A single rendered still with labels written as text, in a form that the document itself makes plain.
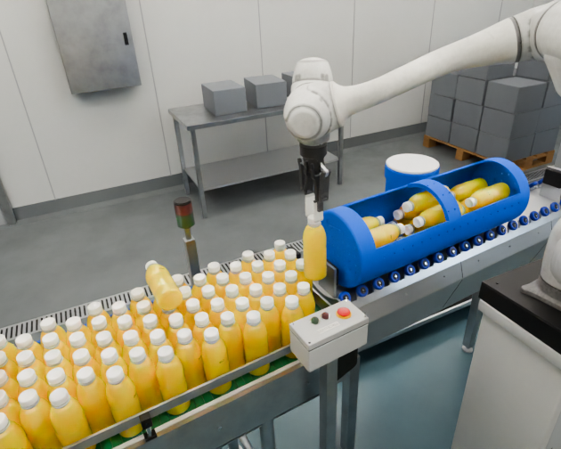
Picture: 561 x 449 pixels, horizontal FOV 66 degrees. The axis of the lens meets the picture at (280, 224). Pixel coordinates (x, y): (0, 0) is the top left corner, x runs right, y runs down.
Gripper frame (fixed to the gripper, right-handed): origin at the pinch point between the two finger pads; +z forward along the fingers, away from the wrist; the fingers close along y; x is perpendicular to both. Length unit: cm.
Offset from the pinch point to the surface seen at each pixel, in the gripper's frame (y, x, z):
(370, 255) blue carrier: -4.8, -18.8, 21.0
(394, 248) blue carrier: -5.1, -29.0, 21.8
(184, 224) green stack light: 42, 28, 16
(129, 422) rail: -11, 64, 37
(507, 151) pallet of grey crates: 162, -349, 108
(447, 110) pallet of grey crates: 249, -355, 83
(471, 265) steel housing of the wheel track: -4, -74, 47
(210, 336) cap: -8.7, 39.3, 22.8
